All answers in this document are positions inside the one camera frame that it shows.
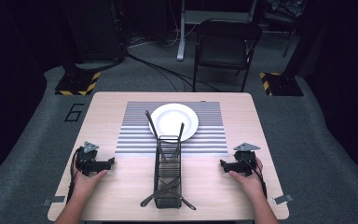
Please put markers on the dark metal cutlery piece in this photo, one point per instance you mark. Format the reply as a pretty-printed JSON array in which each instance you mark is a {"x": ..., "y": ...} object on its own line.
[
  {"x": 149, "y": 200},
  {"x": 189, "y": 205}
]

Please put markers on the white round plate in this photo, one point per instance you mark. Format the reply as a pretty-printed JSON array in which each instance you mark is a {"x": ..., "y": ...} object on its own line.
[{"x": 174, "y": 119}]

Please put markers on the white desk stand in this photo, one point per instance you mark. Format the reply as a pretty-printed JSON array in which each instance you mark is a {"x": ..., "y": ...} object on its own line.
[{"x": 181, "y": 37}]

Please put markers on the black folding chair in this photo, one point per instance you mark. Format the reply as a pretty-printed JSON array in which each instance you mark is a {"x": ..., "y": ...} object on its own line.
[{"x": 227, "y": 31}]

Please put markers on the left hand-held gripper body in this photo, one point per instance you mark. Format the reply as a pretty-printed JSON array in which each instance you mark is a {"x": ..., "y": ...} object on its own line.
[{"x": 88, "y": 165}]

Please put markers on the metal table knife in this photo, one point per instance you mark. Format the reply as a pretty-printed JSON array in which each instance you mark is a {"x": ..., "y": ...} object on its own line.
[{"x": 151, "y": 123}]

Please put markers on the black striped-edge base plate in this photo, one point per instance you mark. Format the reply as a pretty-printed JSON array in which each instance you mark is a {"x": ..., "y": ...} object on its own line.
[
  {"x": 74, "y": 84},
  {"x": 282, "y": 85}
]

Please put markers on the grey tape strip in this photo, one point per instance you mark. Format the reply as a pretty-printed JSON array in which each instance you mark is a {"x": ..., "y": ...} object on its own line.
[
  {"x": 54, "y": 200},
  {"x": 283, "y": 199}
]

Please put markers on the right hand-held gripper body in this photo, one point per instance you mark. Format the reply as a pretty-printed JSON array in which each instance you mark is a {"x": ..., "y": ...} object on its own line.
[{"x": 244, "y": 163}]

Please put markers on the grey striped placemat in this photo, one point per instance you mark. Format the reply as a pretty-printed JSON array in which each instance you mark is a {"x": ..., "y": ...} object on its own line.
[{"x": 130, "y": 112}]

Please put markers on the metal fork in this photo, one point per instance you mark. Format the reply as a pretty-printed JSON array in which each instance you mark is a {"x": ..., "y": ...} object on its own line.
[{"x": 181, "y": 130}]

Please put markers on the dark metal frame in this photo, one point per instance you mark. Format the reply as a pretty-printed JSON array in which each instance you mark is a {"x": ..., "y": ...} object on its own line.
[{"x": 290, "y": 42}]

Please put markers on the person's right hand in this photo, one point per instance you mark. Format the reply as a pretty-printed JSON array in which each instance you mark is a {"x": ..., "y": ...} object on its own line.
[{"x": 250, "y": 185}]

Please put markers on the person's left hand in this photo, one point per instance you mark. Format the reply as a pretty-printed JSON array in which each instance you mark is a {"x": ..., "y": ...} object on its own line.
[{"x": 85, "y": 185}]

